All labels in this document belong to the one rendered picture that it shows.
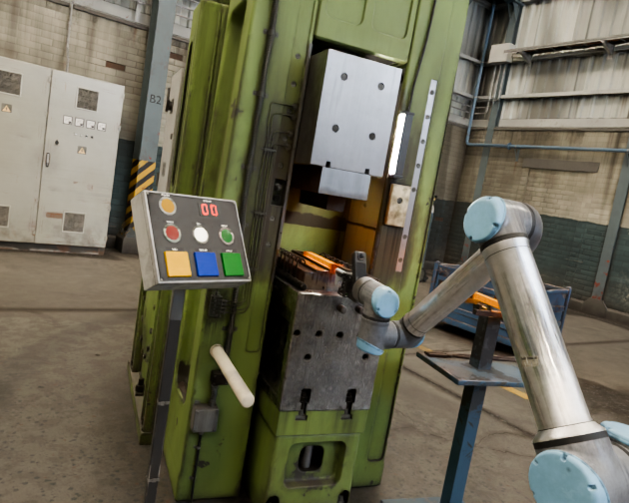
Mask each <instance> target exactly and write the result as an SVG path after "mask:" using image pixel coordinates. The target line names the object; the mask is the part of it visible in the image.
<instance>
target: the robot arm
mask: <svg viewBox="0 0 629 503"><path fill-rule="evenodd" d="M463 227H464V231H465V234H466V235H467V237H468V238H469V239H470V240H472V241H473V242H475V243H478V245H479V248H480V250H478V251H477V252H476V253H475V254H474V255H473V256H472V257H471V258H469V259H468V260H467V261H466V262H465V263H464V264H463V265H462V266H460V267H459V268H458V269H457V270H456V271H455V272H454V273H453V274H451V275H450V276H449V277H448V278H447V279H446V280H445V281H444V282H443V283H441V284H440V285H439V286H438V287H437V288H436V289H435V290H434V291H432V292H431V293H430V294H429V295H428V296H427V297H426V298H425V299H424V300H422V301H421V302H420V303H419V304H418V305H417V306H416V307H415V308H413V309H412V310H411V311H410V312H408V313H407V314H406V315H404V316H403V317H402V318H401V319H400V320H390V318H391V317H392V316H393V315H395V314H396V312H397V310H398V308H399V298H398V295H397V294H396V292H395V291H393V290H392V289H391V288H390V287H388V286H385V285H383V284H381V283H380V282H378V281H376V280H374V279H372V278H371V277H368V276H366V254H365V252H364V251H354V252H353V253H352V254H351V267H352V272H348V271H344V270H342V269H340V268H336V269H335V270H334V272H335V282H334V283H335V285H338V283H339V282H340V281H342V283H341V287H339V288H338V292H337V293H338V294H340V290H341V293H342V294H340V295H341V296H342V297H348V298H349V299H351V300H352V301H354V302H355V303H361V304H363V311H362V316H361V321H360V326H359V330H358V335H357V340H356V346H357V348H358V349H360V350H361V351H364V352H366V353H369V354H373V355H382V354H383V353H384V351H383V350H384V349H390V348H414V347H418V346H420V345H421V344H422V343H423V341H424V338H425V335H426V333H427V332H428V331H430V330H431V329H432V328H433V327H434V326H436V325H437V324H438V323H439V322H440V321H442V320H443V319H444V318H445V317H447V316H448V315H449V314H450V313H451V312H453V311H454V310H455V309H456V308H458V307H459V306H460V305H461V304H462V303H464V302H465V301H466V300H467V299H468V298H470V297H471V296H472V295H473V294H475V293H476V292H477V291H478V290H479V289H481V288H482V287H483V286H484V285H485V284H487V283H488V282H489V281H490V280H491V283H492V286H493V289H494V292H495V295H496V298H497V302H498V305H499V308H500V311H501V314H502V317H503V320H504V324H505V327H506V330H507V333H508V336H509V339H510V343H511V346H512V349H513V352H514V355H515V358H516V362H517V365H518V368H519V371H520V374H521V377H522V381H523V384H524V387H525V390H526V393H527V396H528V400H529V403H530V406H531V409H532V412H533V415H534V418H535V422H536V425H537V428H538V431H537V434H536V435H535V437H534V439H533V441H532V443H533V446H534V450H535V453H536V457H535V458H534V459H533V461H532V462H531V465H530V467H529V473H528V480H529V486H530V489H531V490H532V492H533V497H534V499H535V501H536V502H537V503H629V425H626V424H622V423H618V422H613V421H603V422H601V423H600V424H598V423H596V422H595V421H593V419H592V418H591V416H590V413H589V410H588V407H587V405H586V402H585V399H584V396H583V393H582V390H581V388H580V385H579V382H578V379H577V376H576V374H575V371H574V368H573V365H572V362H571V360H570V357H569V354H568V351H567V348H566V346H565V343H564V340H563V337H562V334H561V331H560V329H559V326H558V323H557V320H556V317H555V315H554V312H553V309H552V306H551V303H550V301H549V298H548V295H547V292H546V289H545V287H544V284H543V281H542V278H541V275H540V272H539V270H538V267H537V264H536V261H535V258H534V256H533V252H534V251H535V249H536V248H537V246H538V245H539V243H540V240H541V237H542V233H543V222H542V219H541V216H540V214H539V212H538V211H537V210H536V209H535V208H534V207H533V206H531V205H529V204H527V203H523V202H516V201H511V200H506V199H502V198H500V197H482V198H480V199H478V200H476V201H475V202H473V203H472V204H471V206H470V207H469V208H468V210H467V214H466V215H465V217H464V222H463ZM345 295H346V296H345Z"/></svg>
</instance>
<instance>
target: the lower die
mask: <svg viewBox="0 0 629 503"><path fill-rule="evenodd" d="M291 252H292V253H294V254H296V255H297V256H300V257H301V258H303V259H304V260H305V261H306V265H305V266H304V263H305V262H304V261H303V260H302V263H300V261H299V262H298V268H297V279H298V280H300V281H302V282H303V283H305V284H306V286H307V289H314V290H326V291H338V288H339V287H341V283H342V281H340V282H339V283H338V285H335V283H334V282H335V273H331V272H330V267H328V266H326V265H324V264H322V263H320V262H318V261H316V260H314V259H312V258H310V257H308V256H306V255H304V254H302V253H300V252H298V251H297V250H292V251H291ZM296 263H297V262H296V259H294V265H293V271H292V273H293V274H292V276H294V274H295V269H296ZM323 286H324V289H322V287H323Z"/></svg>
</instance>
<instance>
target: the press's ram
mask: <svg viewBox="0 0 629 503"><path fill-rule="evenodd" d="M401 71H402V70H401V69H399V68H395V67H392V66H388V65H385V64H381V63H378V62H374V61H371V60H367V59H364V58H360V57H357V56H354V55H351V54H347V53H344V52H340V51H337V50H333V49H326V50H324V51H322V52H319V53H317V54H315V55H312V56H311V60H310V66H309V72H308V78H307V85H306V91H305V97H304V103H303V109H302V116H301V122H300V128H299V134H298V140H297V147H296V153H295V159H294V165H305V166H318V167H327V168H332V169H337V170H343V171H348V172H353V173H359V174H364V175H370V176H372V177H379V178H382V176H383V170H384V165H385V159H386V154H387V148H388V143H389V137H390V132H391V126H392V121H393V115H394V110H395V104H396V99H397V93H398V88H399V82H400V77H401Z"/></svg>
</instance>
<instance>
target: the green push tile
mask: <svg viewBox="0 0 629 503"><path fill-rule="evenodd" d="M221 259H222V264H223V270H224V275H225V276H243V275H245V274H244V269H243V264H242V259H241V254H240V253H234V252H222V253H221Z"/></svg>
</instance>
